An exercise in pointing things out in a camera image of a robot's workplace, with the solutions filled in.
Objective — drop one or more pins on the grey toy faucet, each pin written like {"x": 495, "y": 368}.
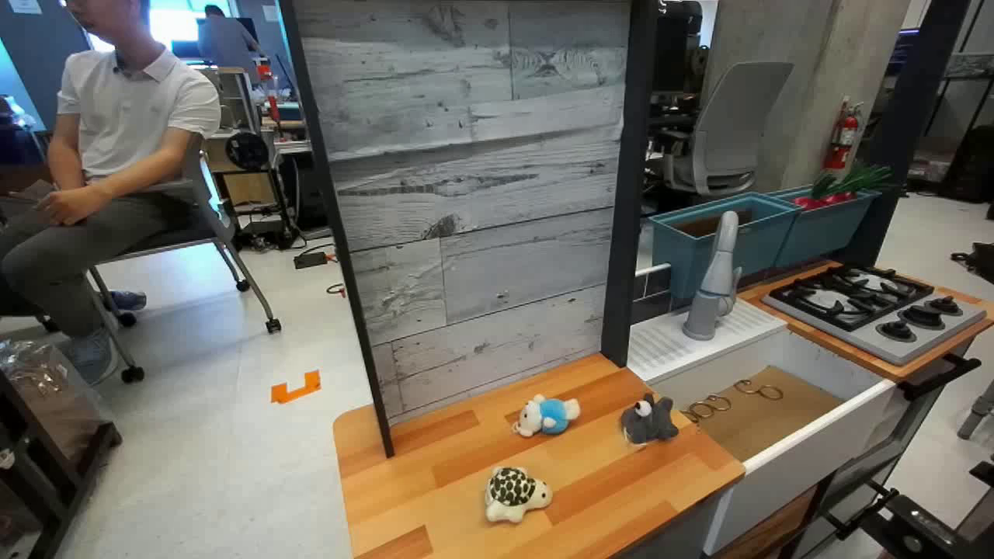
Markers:
{"x": 715, "y": 279}

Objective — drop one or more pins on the white toy sink unit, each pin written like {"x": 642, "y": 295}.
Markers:
{"x": 726, "y": 345}

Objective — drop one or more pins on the brown cardboard sheet in sink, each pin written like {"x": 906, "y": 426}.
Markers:
{"x": 764, "y": 413}

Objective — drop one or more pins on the grey wood-pattern backdrop panel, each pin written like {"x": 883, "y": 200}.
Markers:
{"x": 477, "y": 186}

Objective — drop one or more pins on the blue and white plush toy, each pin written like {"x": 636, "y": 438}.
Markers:
{"x": 547, "y": 413}

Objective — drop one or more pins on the dark grey plush toy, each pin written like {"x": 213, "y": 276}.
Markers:
{"x": 647, "y": 424}

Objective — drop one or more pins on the spotted turtle plush toy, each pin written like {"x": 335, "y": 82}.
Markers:
{"x": 514, "y": 494}

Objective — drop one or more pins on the wooden countertop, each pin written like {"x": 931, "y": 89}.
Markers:
{"x": 580, "y": 485}

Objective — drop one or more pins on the orange floor tape mark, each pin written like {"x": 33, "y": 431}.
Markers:
{"x": 297, "y": 388}

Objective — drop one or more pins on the large teal planter box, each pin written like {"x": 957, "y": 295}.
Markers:
{"x": 767, "y": 234}

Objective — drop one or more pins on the grey rolling chair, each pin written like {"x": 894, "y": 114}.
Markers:
{"x": 213, "y": 234}

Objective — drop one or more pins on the wooden board under stove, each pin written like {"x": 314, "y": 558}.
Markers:
{"x": 828, "y": 345}

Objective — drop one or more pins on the small teal planter box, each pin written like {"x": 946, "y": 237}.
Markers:
{"x": 835, "y": 229}

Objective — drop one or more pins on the green artificial plant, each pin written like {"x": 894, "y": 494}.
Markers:
{"x": 849, "y": 180}

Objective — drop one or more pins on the red fire extinguisher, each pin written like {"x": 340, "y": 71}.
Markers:
{"x": 840, "y": 139}

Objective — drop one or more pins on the toy gas stove top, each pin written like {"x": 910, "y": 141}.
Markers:
{"x": 880, "y": 308}

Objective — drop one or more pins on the person in white polo shirt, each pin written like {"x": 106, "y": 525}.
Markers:
{"x": 112, "y": 155}

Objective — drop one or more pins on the black equipment cart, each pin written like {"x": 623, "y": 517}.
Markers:
{"x": 43, "y": 444}

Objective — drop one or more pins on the thick black frame post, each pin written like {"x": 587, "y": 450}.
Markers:
{"x": 626, "y": 176}

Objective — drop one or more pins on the slanted black frame post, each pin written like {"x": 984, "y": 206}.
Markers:
{"x": 336, "y": 217}

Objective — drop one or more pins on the tall black stand post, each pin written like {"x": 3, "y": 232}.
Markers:
{"x": 906, "y": 126}

